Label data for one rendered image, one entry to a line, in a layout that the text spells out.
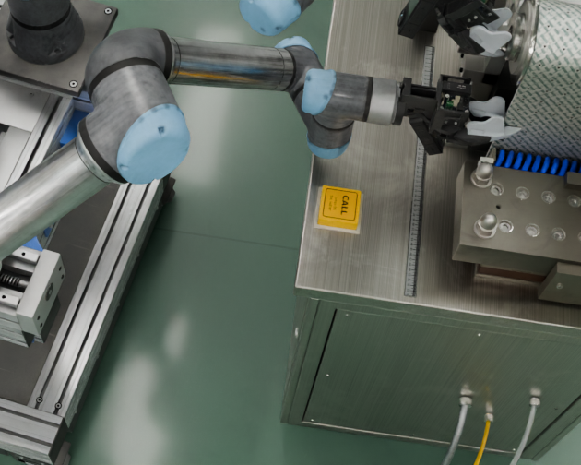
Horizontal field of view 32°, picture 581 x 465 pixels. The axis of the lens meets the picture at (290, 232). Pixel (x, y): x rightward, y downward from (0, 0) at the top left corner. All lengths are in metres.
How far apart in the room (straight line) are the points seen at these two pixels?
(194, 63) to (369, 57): 0.49
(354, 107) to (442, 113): 0.14
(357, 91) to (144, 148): 0.39
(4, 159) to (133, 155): 0.67
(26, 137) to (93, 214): 0.53
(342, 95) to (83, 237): 1.09
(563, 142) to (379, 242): 0.36
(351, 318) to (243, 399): 0.82
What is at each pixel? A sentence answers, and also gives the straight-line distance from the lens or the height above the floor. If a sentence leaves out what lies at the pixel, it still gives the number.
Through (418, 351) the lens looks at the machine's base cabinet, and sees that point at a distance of 1.99.
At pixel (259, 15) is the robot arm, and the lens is 1.46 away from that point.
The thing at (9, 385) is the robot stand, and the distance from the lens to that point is 2.47.
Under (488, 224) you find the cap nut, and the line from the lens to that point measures 1.69.
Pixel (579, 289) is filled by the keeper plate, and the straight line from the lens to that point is 1.80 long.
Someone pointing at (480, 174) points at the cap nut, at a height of 1.06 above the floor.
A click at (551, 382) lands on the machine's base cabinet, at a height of 0.62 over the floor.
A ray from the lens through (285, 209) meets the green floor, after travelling 2.86.
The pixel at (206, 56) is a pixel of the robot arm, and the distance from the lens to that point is 1.68.
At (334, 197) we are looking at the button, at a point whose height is 0.92.
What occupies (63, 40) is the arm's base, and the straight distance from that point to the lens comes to 2.09.
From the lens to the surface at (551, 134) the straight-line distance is 1.78.
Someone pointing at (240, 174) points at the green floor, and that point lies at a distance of 2.91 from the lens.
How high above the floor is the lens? 2.51
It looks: 63 degrees down
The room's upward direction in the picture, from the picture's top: 10 degrees clockwise
